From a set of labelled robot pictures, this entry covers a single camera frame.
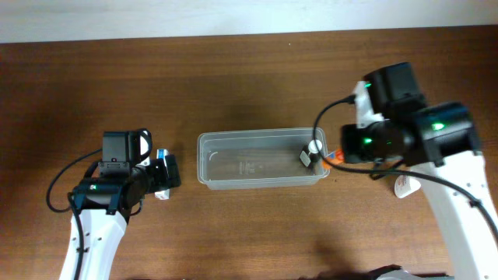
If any white blue medicine box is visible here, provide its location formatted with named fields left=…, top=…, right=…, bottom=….
left=154, top=149, right=170, bottom=200

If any clear plastic container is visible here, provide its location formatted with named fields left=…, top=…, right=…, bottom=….
left=197, top=128, right=330, bottom=190

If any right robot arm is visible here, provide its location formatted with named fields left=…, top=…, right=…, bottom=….
left=341, top=62, right=497, bottom=279

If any white spray bottle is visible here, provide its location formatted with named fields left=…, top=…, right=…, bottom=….
left=394, top=175, right=421, bottom=198

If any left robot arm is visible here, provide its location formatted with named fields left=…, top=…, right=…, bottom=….
left=60, top=128, right=181, bottom=279

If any dark bottle white cap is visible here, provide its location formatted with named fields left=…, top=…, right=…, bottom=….
left=299, top=140, right=323, bottom=168

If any right black cable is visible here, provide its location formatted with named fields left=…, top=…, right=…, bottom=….
left=311, top=95, right=498, bottom=242

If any orange tube white cap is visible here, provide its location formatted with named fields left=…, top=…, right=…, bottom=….
left=321, top=149, right=345, bottom=170

